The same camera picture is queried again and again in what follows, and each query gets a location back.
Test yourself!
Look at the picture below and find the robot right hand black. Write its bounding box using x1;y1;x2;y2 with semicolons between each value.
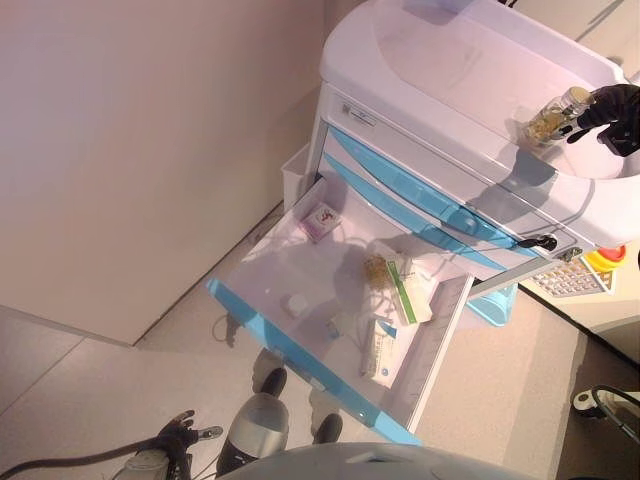
567;83;640;157

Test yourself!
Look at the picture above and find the robot left hand black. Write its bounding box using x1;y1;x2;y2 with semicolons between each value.
154;409;224;449

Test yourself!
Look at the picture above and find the clear capsule bottle yellow cap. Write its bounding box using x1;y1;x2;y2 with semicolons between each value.
521;85;599;148

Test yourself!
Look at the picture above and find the blue white cart drawer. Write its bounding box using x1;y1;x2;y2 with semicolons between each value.
323;123;552;252
318;151;537;262
207;177;475;447

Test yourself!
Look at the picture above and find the long white medicine box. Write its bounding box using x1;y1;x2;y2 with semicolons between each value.
356;318;409;391

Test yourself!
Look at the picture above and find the pink medicine box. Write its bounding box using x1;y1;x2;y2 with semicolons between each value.
300;203;344;244

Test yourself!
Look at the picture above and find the robot right leg silver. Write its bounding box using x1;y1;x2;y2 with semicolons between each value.
311;411;345;445

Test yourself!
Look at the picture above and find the black cart key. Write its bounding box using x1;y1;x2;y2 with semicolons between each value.
516;233;558;251

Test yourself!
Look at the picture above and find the white medical cart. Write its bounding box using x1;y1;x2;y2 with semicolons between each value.
310;0;640;301

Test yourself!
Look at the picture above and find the grey robot torso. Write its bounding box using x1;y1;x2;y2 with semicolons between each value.
227;439;566;480

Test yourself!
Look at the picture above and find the white box with green stripe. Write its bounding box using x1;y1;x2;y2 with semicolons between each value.
383;258;434;327

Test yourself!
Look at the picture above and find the white side bin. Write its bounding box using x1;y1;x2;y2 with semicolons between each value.
279;143;315;217

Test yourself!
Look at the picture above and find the bed caster wheel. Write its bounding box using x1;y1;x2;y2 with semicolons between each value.
572;388;602;413

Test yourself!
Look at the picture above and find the thick black cable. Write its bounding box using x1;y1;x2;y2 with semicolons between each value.
0;431;172;480

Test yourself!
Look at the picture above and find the black looped cable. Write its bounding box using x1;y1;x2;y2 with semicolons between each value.
591;382;640;452

